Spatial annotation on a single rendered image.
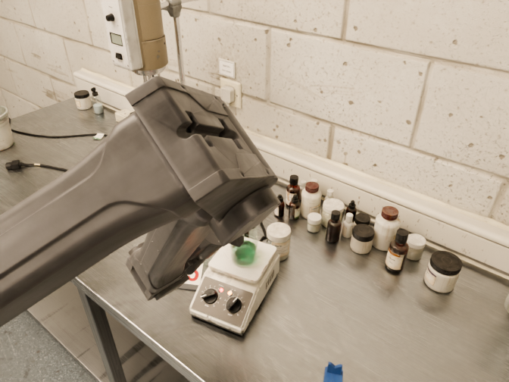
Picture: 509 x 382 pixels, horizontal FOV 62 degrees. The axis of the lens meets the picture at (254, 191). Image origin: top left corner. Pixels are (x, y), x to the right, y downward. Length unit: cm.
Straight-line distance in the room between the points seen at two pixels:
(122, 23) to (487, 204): 93
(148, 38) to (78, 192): 86
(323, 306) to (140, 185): 78
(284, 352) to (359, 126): 60
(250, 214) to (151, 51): 83
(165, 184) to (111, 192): 3
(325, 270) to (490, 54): 58
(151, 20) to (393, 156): 68
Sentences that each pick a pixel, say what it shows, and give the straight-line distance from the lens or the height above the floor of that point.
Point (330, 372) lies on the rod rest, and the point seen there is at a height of 76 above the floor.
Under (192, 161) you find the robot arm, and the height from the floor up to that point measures 138.
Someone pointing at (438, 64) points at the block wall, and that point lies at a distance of 105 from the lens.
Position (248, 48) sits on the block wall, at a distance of 131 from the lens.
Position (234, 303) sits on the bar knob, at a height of 81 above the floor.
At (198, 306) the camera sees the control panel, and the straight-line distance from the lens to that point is 94.
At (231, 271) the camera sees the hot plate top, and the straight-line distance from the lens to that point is 93.
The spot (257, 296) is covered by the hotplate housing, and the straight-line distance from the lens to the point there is 93.
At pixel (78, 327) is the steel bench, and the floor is 8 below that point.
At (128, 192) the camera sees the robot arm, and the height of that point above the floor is 137.
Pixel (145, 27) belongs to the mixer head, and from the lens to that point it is 109.
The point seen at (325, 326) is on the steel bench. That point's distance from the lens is 96.
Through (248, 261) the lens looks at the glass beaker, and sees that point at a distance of 92.
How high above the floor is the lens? 150
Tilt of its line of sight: 35 degrees down
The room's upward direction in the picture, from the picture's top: straight up
